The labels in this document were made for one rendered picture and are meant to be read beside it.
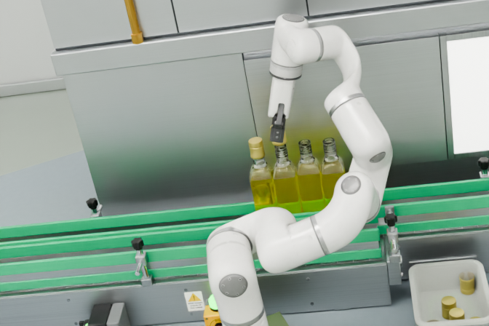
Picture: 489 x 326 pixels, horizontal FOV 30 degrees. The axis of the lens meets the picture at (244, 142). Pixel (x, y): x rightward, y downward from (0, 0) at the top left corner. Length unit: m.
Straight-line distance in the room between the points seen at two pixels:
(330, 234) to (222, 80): 0.63
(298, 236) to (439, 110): 0.63
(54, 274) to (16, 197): 0.79
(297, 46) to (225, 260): 0.48
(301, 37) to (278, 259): 0.48
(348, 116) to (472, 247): 0.57
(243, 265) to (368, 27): 0.69
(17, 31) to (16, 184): 2.63
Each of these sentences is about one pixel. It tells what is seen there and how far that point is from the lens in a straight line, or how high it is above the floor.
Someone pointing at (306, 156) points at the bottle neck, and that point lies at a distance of 2.19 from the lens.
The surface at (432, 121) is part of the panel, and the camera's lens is 2.31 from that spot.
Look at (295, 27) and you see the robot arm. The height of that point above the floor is 1.46.
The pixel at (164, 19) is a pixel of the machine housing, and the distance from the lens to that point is 2.24.
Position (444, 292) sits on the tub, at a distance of 2.27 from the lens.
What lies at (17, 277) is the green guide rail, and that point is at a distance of 2.37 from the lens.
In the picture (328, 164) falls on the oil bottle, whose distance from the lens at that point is 2.19.
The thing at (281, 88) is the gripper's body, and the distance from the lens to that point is 2.06.
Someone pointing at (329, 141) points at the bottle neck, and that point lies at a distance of 2.19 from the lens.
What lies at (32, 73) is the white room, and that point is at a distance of 5.80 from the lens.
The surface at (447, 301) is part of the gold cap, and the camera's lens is 2.17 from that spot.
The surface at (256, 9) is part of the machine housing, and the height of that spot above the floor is 1.43.
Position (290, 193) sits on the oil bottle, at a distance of 2.22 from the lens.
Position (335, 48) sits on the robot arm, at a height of 1.40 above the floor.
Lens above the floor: 2.19
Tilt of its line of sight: 28 degrees down
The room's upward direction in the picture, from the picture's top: 11 degrees counter-clockwise
